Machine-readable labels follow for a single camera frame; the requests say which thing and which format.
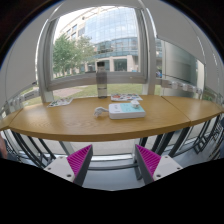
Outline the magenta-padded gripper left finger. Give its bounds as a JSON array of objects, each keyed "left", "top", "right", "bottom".
[{"left": 43, "top": 144, "right": 94, "bottom": 187}]

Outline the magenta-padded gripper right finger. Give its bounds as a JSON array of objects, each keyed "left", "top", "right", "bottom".
[{"left": 134, "top": 143, "right": 184, "bottom": 186}]

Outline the small colourful sticker sheet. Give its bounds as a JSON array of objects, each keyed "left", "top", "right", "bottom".
[{"left": 46, "top": 97, "right": 74, "bottom": 108}]

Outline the white and teal power strip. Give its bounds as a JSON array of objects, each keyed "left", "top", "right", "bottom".
[{"left": 108, "top": 102, "right": 147, "bottom": 120}]

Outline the clear bottle with dark cap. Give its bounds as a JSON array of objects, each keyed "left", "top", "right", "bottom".
[{"left": 95, "top": 61, "right": 109, "bottom": 100}]

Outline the short grey outlet rail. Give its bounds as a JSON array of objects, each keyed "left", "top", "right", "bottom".
[{"left": 4, "top": 89, "right": 43, "bottom": 111}]

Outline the long grey outlet rail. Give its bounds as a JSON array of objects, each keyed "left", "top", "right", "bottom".
[{"left": 160, "top": 78, "right": 204, "bottom": 96}]

